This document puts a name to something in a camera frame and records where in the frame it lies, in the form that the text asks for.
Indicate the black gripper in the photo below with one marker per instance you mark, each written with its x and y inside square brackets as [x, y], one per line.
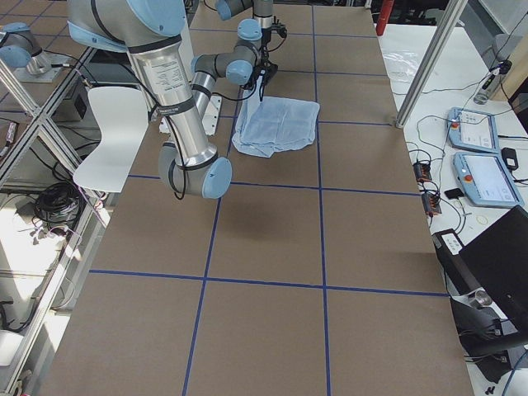
[265, 38]
[262, 77]

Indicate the light blue button-up shirt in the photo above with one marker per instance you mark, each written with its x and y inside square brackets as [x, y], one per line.
[275, 124]

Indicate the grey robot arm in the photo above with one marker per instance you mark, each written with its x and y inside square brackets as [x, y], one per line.
[150, 33]
[262, 12]

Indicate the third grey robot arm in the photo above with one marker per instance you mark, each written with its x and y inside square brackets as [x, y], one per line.
[22, 52]

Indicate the red fire extinguisher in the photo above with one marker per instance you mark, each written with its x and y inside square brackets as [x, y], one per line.
[384, 15]

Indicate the white plastic chair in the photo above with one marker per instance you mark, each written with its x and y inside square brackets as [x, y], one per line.
[122, 116]

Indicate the orange black electronics box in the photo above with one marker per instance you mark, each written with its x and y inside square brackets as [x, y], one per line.
[431, 204]
[422, 171]

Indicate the upper blue teach pendant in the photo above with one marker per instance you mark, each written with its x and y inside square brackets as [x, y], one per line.
[472, 130]

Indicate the blue teach pendant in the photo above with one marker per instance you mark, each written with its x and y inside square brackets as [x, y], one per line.
[472, 130]
[485, 180]

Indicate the lower blue teach pendant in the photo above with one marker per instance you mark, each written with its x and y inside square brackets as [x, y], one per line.
[485, 180]

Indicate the black laptop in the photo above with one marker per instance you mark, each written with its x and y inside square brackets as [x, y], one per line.
[489, 275]

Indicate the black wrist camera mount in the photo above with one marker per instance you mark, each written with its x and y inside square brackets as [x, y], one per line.
[280, 29]

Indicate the grey aluminium frame post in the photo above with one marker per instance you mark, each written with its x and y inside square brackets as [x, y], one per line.
[438, 42]

